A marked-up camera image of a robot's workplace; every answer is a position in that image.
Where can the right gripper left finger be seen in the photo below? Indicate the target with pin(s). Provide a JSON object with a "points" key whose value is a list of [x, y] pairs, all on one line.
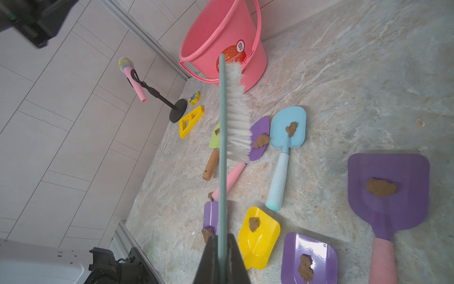
{"points": [[207, 272]]}

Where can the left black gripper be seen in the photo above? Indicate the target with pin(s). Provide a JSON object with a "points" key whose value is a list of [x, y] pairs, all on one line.
{"points": [[37, 20]]}

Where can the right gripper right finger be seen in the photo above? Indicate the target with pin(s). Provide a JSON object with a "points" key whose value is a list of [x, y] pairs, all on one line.
{"points": [[236, 270]]}

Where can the green trowel wooden handle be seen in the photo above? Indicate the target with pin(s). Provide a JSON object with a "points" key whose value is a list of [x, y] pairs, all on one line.
{"points": [[214, 157]]}

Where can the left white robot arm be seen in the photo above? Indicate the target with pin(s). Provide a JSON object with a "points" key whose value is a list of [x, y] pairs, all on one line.
{"points": [[74, 145]]}

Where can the light blue trowel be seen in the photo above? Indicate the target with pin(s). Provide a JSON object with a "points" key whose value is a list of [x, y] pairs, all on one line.
{"points": [[288, 130]]}

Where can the pink plastic bucket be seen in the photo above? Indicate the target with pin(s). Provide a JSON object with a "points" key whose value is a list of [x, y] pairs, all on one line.
{"points": [[225, 27]]}

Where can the purple square shovel front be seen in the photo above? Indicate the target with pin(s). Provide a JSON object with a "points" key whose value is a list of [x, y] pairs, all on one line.
{"points": [[308, 261]]}

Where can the yellow triangle stencil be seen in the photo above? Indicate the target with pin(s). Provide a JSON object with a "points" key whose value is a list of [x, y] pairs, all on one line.
{"points": [[187, 122]]}

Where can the pink toy microphone on stand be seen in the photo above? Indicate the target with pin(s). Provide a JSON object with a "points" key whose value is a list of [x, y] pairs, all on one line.
{"points": [[127, 67]]}

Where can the small yellow blue toy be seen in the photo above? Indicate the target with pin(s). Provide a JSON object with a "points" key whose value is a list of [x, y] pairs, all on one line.
{"points": [[194, 98]]}

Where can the yellow shovel wooden handle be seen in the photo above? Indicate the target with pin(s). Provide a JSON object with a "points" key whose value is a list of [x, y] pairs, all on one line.
{"points": [[257, 238]]}

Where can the purple round trowel pink handle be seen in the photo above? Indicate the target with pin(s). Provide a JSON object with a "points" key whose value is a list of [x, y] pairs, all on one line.
{"points": [[260, 139]]}

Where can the purple square shovel pink handle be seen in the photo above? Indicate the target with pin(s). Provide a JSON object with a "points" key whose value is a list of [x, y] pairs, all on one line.
{"points": [[391, 193]]}

